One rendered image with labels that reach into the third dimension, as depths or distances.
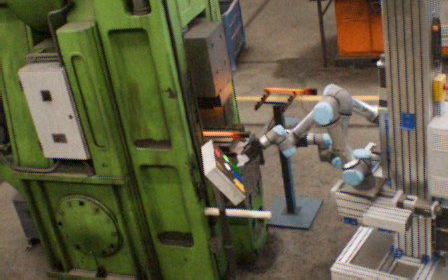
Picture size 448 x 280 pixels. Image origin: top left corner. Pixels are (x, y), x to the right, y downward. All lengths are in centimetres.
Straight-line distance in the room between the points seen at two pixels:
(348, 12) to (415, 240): 388
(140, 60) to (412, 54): 159
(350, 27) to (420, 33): 410
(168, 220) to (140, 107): 87
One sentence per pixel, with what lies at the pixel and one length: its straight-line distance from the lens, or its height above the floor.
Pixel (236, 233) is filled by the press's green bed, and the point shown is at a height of 28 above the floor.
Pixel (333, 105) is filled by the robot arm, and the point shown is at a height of 141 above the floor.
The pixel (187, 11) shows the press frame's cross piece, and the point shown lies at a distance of 417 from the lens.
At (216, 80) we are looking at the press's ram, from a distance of 420.
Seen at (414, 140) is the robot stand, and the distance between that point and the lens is 400.
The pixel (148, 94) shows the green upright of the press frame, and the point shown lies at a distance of 414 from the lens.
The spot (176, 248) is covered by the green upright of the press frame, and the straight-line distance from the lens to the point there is 467.
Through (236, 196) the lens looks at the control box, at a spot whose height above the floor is 98.
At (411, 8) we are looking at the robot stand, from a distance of 369.
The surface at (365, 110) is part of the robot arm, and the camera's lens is 440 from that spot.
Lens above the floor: 306
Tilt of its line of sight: 27 degrees down
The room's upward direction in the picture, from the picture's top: 10 degrees counter-clockwise
